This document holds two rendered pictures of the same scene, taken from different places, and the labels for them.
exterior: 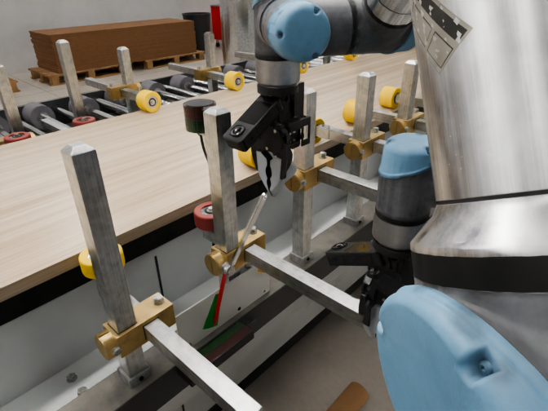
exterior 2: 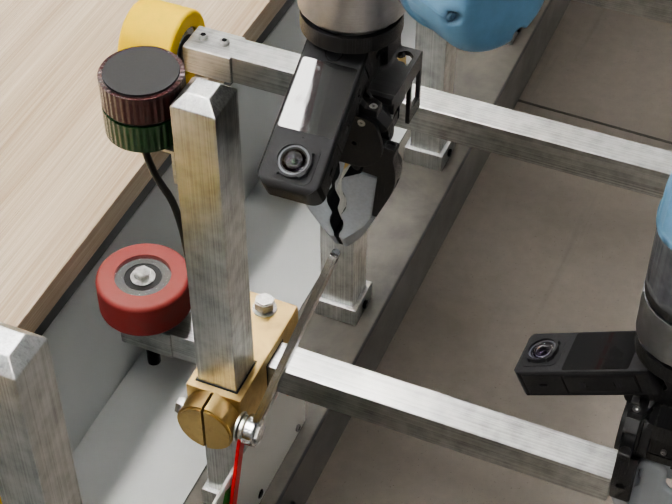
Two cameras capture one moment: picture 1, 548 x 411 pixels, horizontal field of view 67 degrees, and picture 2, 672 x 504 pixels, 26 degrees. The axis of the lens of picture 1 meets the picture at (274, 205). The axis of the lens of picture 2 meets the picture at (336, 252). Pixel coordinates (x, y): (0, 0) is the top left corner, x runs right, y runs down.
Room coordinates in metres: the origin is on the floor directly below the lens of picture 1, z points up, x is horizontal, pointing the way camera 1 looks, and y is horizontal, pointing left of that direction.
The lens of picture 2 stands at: (-0.03, 0.28, 1.79)
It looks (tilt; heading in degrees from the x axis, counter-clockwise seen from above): 45 degrees down; 340
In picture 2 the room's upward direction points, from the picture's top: straight up
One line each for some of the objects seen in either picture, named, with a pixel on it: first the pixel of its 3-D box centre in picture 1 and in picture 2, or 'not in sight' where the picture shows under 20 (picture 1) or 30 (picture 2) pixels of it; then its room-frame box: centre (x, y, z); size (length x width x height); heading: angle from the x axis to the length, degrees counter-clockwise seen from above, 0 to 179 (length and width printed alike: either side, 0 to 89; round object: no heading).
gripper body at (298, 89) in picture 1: (280, 117); (355, 71); (0.73, -0.01, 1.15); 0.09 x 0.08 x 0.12; 137
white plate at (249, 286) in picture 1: (227, 302); (243, 493); (0.69, 0.10, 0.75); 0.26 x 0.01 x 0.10; 137
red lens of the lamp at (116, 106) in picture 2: (200, 108); (142, 85); (0.76, 0.13, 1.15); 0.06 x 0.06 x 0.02
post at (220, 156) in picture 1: (225, 223); (222, 324); (0.73, 0.10, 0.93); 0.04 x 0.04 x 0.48; 47
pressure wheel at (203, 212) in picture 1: (213, 228); (148, 317); (0.82, 0.14, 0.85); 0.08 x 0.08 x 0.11
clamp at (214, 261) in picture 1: (235, 250); (236, 369); (0.74, 0.09, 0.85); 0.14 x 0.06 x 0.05; 137
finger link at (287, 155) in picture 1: (280, 155); (368, 164); (0.70, -0.01, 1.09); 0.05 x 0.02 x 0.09; 47
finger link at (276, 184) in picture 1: (285, 174); (370, 190); (0.72, -0.02, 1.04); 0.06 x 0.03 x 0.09; 137
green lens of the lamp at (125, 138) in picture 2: (201, 122); (145, 112); (0.76, 0.13, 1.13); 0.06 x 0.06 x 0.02
